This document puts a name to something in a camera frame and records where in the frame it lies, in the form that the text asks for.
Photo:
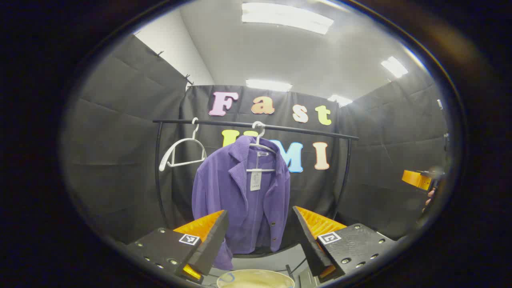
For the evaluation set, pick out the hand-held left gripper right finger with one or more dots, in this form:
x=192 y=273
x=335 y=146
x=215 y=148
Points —
x=308 y=240

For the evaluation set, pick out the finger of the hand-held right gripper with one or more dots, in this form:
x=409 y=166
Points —
x=416 y=180

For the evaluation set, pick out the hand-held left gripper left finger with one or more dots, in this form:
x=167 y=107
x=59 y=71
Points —
x=214 y=240

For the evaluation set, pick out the beige laundry hamper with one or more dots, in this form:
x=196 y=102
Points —
x=256 y=280

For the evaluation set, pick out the black metal clothes rack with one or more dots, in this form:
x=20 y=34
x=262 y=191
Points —
x=304 y=130

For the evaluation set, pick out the white plastic clothes hanger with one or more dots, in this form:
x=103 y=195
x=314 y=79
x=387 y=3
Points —
x=260 y=138
x=195 y=128

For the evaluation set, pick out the white paper hang tag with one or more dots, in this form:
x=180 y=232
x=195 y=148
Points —
x=256 y=181

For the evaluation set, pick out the black backdrop cloth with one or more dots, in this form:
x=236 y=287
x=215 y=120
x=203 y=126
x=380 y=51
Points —
x=120 y=140

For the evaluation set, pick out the large ceiling light panel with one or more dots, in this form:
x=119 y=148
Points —
x=286 y=18

